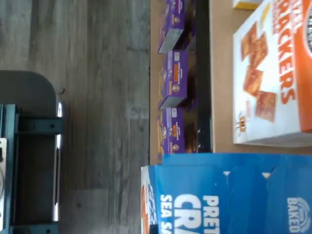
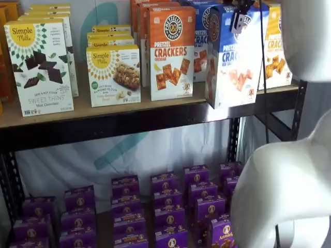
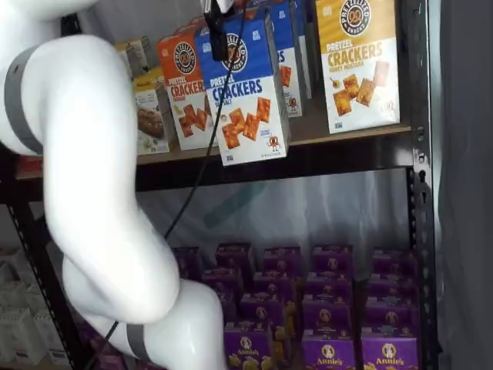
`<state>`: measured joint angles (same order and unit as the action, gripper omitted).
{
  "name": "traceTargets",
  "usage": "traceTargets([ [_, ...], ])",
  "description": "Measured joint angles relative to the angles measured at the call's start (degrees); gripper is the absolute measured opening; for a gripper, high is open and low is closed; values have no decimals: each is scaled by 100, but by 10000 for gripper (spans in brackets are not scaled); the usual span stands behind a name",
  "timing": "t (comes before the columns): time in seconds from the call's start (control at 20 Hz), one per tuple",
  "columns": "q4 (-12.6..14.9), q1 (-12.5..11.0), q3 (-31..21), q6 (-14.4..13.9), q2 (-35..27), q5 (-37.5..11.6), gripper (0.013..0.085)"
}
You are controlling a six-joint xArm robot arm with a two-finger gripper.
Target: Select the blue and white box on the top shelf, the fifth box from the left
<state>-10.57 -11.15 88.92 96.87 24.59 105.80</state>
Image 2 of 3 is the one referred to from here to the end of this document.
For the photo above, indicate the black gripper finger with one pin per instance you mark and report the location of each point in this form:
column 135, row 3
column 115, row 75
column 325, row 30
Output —
column 238, row 20

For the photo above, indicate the blue pretzel crackers box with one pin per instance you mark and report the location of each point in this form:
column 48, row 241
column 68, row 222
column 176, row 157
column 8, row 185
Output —
column 232, row 77
column 201, row 51

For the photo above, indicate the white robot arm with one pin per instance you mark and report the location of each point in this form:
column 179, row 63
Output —
column 284, row 186

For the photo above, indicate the yellow pretzel crackers box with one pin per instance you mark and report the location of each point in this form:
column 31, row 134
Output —
column 275, row 64

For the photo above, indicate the orange cheddar pretzel crackers box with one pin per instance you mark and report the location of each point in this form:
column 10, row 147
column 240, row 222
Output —
column 170, row 64
column 142, row 51
column 133, row 20

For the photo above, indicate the Simple Mills almond bars box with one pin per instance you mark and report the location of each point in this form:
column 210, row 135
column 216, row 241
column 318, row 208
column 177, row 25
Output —
column 111, row 28
column 113, row 77
column 111, row 42
column 108, row 34

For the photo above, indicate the purple Annie's box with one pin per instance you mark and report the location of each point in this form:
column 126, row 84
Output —
column 223, row 232
column 203, row 192
column 126, row 206
column 78, row 222
column 130, row 242
column 29, row 243
column 129, row 227
column 230, row 170
column 230, row 187
column 164, row 183
column 126, row 187
column 196, row 175
column 210, row 209
column 168, row 201
column 169, row 219
column 31, row 230
column 80, row 199
column 38, row 209
column 78, row 241
column 172, row 240

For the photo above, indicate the Simple Mills sweet thins box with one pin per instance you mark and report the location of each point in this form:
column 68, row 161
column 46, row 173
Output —
column 49, row 6
column 41, row 77
column 72, row 64
column 46, row 12

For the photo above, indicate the wooden shelf board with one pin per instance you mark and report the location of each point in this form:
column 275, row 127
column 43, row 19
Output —
column 77, row 112

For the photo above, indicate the orange snack box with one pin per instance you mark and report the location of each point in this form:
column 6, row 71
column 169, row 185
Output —
column 11, row 10
column 5, row 64

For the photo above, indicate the white plastic backdrop sheet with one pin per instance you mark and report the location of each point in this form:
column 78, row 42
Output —
column 64, row 160

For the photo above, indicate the purple Annie's snack boxes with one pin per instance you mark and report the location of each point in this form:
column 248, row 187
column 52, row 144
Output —
column 103, row 230

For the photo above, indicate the metal shelf rack frame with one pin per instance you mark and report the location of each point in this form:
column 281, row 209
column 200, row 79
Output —
column 129, row 126

